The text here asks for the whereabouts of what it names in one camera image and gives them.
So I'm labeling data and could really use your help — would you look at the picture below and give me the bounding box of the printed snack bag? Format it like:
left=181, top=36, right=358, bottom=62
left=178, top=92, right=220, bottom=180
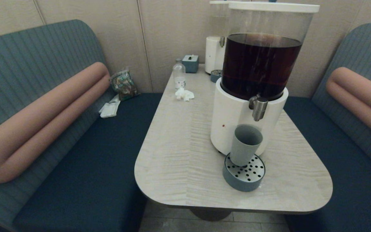
left=109, top=69, right=140, bottom=101

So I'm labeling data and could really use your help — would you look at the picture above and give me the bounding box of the small blue drip tray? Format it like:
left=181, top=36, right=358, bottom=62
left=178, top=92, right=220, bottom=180
left=210, top=70, right=224, bottom=83

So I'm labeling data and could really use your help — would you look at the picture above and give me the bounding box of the white napkin pack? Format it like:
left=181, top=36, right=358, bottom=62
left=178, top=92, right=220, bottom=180
left=99, top=94, right=121, bottom=119

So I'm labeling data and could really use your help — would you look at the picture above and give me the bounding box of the blue-grey tissue box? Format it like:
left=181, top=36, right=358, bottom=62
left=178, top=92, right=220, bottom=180
left=182, top=54, right=199, bottom=73

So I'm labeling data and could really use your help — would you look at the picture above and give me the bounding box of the round table pedestal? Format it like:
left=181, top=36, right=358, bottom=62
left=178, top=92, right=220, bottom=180
left=190, top=208, right=233, bottom=221

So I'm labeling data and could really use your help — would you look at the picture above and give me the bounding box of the crumpled white tissue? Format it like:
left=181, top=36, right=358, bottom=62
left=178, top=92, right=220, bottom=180
left=175, top=87, right=195, bottom=102

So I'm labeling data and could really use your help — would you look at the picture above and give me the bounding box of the blue perforated drip tray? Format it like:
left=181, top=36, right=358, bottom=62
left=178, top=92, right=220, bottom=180
left=223, top=153, right=266, bottom=192

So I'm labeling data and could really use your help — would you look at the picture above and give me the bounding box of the small white drink dispenser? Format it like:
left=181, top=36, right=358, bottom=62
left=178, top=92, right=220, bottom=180
left=205, top=1, right=234, bottom=74

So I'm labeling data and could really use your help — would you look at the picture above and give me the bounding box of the clear plastic bottle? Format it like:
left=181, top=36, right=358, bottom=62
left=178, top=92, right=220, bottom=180
left=173, top=59, right=186, bottom=89

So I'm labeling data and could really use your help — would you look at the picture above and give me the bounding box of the pink bolster cushion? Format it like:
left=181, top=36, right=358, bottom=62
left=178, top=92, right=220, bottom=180
left=326, top=67, right=371, bottom=146
left=0, top=62, right=110, bottom=184

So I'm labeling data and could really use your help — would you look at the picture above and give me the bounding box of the metal dispenser tap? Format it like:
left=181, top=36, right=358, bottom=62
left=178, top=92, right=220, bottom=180
left=249, top=95, right=269, bottom=122

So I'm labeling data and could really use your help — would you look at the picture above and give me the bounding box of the white dispenser lid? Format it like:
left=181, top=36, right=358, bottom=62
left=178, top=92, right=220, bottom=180
left=228, top=2, right=320, bottom=13

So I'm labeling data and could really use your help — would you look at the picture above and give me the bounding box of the blue upholstered bench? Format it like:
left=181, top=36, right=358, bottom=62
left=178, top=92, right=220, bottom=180
left=0, top=19, right=163, bottom=232
left=284, top=23, right=371, bottom=232

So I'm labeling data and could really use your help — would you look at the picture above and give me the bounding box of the large dark tea dispenser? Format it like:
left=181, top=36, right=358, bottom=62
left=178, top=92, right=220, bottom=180
left=210, top=2, right=320, bottom=157

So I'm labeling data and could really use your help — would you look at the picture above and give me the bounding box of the grey-blue plastic cup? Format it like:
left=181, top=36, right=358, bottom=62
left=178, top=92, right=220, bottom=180
left=230, top=125, right=264, bottom=167

